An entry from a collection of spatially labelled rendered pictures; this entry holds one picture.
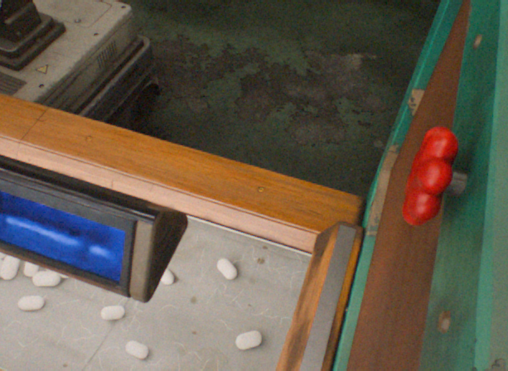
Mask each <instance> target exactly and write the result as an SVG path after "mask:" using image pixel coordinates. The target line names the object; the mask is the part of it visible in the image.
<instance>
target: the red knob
mask: <svg viewBox="0 0 508 371"><path fill-rule="evenodd" d="M458 150H459V144H458V139H457V137H455V136H454V134H453V133H451V132H450V131H449V130H448V129H446V128H445V127H444V126H443V127H435V128H432V129H430V130H429V131H428V132H427V133H425V134H424V136H423V140H422V143H421V146H420V148H419V151H418V152H417V153H416V154H415V157H414V162H413V164H412V166H410V168H409V173H408V178H407V183H406V186H405V188H404V194H405V197H404V203H403V206H402V214H403V217H404V219H405V221H406V222H407V223H409V224H412V226H420V225H421V224H423V223H425V222H428V221H429V220H431V219H433V218H434V217H435V216H436V215H437V214H438V212H439V210H440V205H441V201H443V194H446V195H451V196H455V197H458V198H459V197H460V196H461V195H462V192H463V190H464V187H465V184H466V181H467V174H466V173H463V172H460V171H454V170H452V164H453V163H454V160H455V157H456V155H457V153H458Z"/></svg>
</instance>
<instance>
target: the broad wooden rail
mask: <svg viewBox="0 0 508 371"><path fill-rule="evenodd" d="M0 154H1V155H4V156H7V157H12V158H16V159H18V161H23V162H26V163H30V164H32V165H35V166H40V167H43V168H46V169H49V170H52V171H57V172H60V173H63V174H66V175H69V176H71V177H74V178H77V179H80V180H82V181H88V182H91V183H94V184H96V185H100V186H105V187H108V188H110V189H114V190H118V191H119V192H122V193H124V194H127V195H132V196H135V197H138V198H141V199H144V200H149V201H151V202H152V203H155V204H158V205H162V206H165V207H168V208H172V209H173V210H178V211H181V212H184V213H185V214H186V215H187V216H191V217H194V218H197V219H201V220H204V221H207V222H211V223H213V224H218V225H220V226H224V228H227V229H232V230H234V231H237V232H240V233H244V234H248V235H251V236H254V237H256V238H261V239H265V240H268V241H270V242H273V243H279V245H282V246H284V247H287V248H292V249H296V250H298V251H301V252H304V253H309V254H312V251H313V248H314V245H315V242H316V238H317V235H318V234H319V233H321V232H322V231H324V230H325V229H328V228H330V227H331V226H332V225H333V224H334V223H336V222H338V221H345V222H348V223H351V224H356V225H359V227H360V223H361V220H362V216H364V213H365V206H366V198H362V197H359V196H356V195H351V194H348V193H344V192H341V190H336V189H333V188H330V187H326V186H323V185H318V184H315V183H311V182H308V181H303V180H299V179H297V178H292V177H290V176H285V175H282V173H278V172H275V171H270V170H266V169H264V168H260V167H256V166H251V165H248V164H245V163H242V162H238V161H233V160H230V159H227V158H224V157H220V156H218V155H215V154H212V153H209V152H203V151H200V150H196V149H194V148H190V147H185V146H182V145H179V144H176V143H173V142H167V141H163V139H161V138H157V137H151V136H148V135H145V134H142V133H139V132H133V131H130V130H128V129H124V128H118V127H115V126H112V125H109V123H103V122H100V121H97V120H93V119H91V118H85V117H81V116H79V115H74V114H72V113H67V112H64V111H60V110H59V109H57V108H52V107H48V106H45V105H41V104H36V103H33V102H29V101H26V100H23V99H17V98H14V96H11V95H8V94H2V93H0Z"/></svg>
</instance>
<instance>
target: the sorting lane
mask: <svg viewBox="0 0 508 371"><path fill-rule="evenodd" d="M186 217H187V221H189V224H187V227H186V231H185V233H184V234H183V236H182V238H181V241H180V243H179V245H178V247H177V250H176V252H175V253H174V255H173V257H172V258H171V260H170V262H169V264H168V266H167V269H168V270H169V271H170V272H172V273H173V275H174V277H175V280H174V282H173V283H172V284H170V285H166V284H164V283H163V282H162V281H160V283H159V285H158V287H157V290H155V292H154V294H153V296H152V299H151V300H150V301H149V302H147V303H143V302H140V301H135V300H133V298H132V297H131V298H127V297H125V296H120V295H117V294H114V293H112V292H110V291H108V290H105V289H102V288H100V287H96V286H93V285H90V284H88V283H85V282H81V281H78V280H76V279H73V278H70V277H68V278H63V277H62V276H60V281H59V282H58V283H57V284H56V285H54V286H37V285H35V284H34V282H33V277H27V276H26V275H25V273H24V268H25V265H26V262H24V261H22V260H20V265H19V268H18V271H17V274H16V276H15V277H14V278H12V279H9V280H7V279H4V278H3V277H1V276H0V369H3V370H5V371H276V368H277V366H278V361H279V357H280V354H281V352H282V349H283V345H284V341H285V339H286V336H287V333H288V330H289V328H290V325H291V321H292V318H293V315H294V312H295V309H296V306H297V303H298V298H299V296H300V292H301V289H302V285H303V281H304V277H305V274H306V271H307V266H308V264H309V260H310V258H311V254H309V253H304V252H301V251H298V250H296V249H292V248H287V247H284V246H282V245H279V243H273V242H270V241H268V240H265V239H262V238H256V237H254V236H251V235H248V234H244V233H240V232H237V231H234V230H232V229H227V228H224V226H220V225H218V224H213V223H211V222H207V221H204V220H201V219H197V218H194V217H191V216H186ZM222 258H227V259H228V260H229V262H230V263H231V264H232V265H233V266H234V267H235V269H236V271H237V274H236V276H235V277H234V279H232V280H230V279H227V277H226V276H225V275H223V274H222V272H221V271H220V270H219V269H218V268H217V263H218V262H219V260H220V259H222ZM24 296H41V297H42V298H43V300H44V305H43V307H42V308H41V309H39V310H30V311H24V310H22V309H20V307H19V306H18V305H17V304H18V302H19V301H20V299H21V298H22V297H24ZM106 306H121V307H122V308H123V309H125V314H124V316H122V317H121V318H119V319H113V320H105V319H103V318H102V316H101V311H102V310H103V309H104V308H105V307H106ZM250 331H257V332H259V333H260V334H261V335H262V341H261V343H260V345H257V346H255V347H253V348H249V349H239V348H238V347H237V346H236V342H235V341H236V338H237V336H238V335H242V334H244V333H248V332H250ZM130 341H136V342H138V343H139V344H142V345H146V346H147V347H148V355H147V357H146V358H144V359H138V358H137V357H135V355H132V354H130V353H128V351H127V350H126V346H127V344H128V343H129V342H130Z"/></svg>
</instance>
